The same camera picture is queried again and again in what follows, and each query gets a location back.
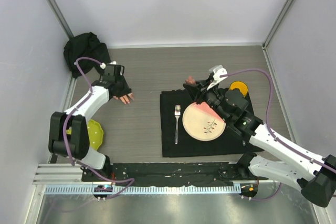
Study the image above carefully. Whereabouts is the pink cream plate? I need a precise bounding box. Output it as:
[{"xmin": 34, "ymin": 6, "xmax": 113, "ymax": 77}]
[{"xmin": 182, "ymin": 102, "xmax": 226, "ymax": 142}]

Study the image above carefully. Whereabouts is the black placemat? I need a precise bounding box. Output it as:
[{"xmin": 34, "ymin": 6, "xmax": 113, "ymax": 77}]
[{"xmin": 160, "ymin": 87, "xmax": 265, "ymax": 158}]

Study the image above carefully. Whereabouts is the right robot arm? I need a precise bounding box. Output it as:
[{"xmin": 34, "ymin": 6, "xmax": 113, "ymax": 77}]
[{"xmin": 183, "ymin": 77, "xmax": 335, "ymax": 208}]

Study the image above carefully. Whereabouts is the silver fork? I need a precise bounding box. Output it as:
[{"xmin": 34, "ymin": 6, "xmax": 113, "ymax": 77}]
[{"xmin": 174, "ymin": 104, "xmax": 181, "ymax": 145}]

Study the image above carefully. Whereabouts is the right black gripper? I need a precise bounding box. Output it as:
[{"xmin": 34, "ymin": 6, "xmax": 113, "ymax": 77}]
[{"xmin": 185, "ymin": 77, "xmax": 231, "ymax": 122}]

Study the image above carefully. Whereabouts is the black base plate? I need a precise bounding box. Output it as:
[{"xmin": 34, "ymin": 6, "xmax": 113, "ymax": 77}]
[{"xmin": 98, "ymin": 162, "xmax": 258, "ymax": 187}]

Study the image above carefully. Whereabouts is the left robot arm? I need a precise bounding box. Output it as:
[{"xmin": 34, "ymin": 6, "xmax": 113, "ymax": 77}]
[{"xmin": 48, "ymin": 62, "xmax": 131, "ymax": 182}]

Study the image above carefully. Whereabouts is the green dotted plate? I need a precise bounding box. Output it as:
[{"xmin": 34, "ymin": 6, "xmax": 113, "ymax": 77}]
[{"xmin": 61, "ymin": 116, "xmax": 104, "ymax": 155}]

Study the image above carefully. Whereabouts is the black sleeve cloth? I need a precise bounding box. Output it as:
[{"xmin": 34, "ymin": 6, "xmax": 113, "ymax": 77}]
[{"xmin": 64, "ymin": 32, "xmax": 112, "ymax": 78}]

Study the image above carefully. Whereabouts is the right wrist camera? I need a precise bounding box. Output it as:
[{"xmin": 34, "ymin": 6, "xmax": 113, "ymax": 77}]
[{"xmin": 207, "ymin": 65, "xmax": 228, "ymax": 90}]

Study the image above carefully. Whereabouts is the white cable duct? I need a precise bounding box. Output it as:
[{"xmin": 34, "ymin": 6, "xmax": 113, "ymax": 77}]
[{"xmin": 45, "ymin": 183, "xmax": 241, "ymax": 195}]

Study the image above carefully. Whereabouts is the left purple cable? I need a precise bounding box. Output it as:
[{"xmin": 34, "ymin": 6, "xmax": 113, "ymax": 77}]
[{"xmin": 61, "ymin": 57, "xmax": 135, "ymax": 200}]

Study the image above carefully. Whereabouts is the nail polish bottle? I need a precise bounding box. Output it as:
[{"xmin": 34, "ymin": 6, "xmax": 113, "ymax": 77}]
[{"xmin": 185, "ymin": 76, "xmax": 196, "ymax": 84}]

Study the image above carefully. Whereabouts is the yellow mug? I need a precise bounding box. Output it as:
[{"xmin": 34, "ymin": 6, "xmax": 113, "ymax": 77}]
[{"xmin": 229, "ymin": 81, "xmax": 248, "ymax": 97}]

